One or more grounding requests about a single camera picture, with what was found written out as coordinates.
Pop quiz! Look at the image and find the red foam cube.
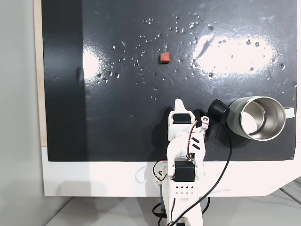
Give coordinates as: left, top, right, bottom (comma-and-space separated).
160, 52, 172, 65

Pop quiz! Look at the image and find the green steel-lined cup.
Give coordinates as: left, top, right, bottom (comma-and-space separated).
225, 96, 296, 142

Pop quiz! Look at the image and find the red white servo wire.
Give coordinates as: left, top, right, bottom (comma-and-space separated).
187, 119, 210, 142

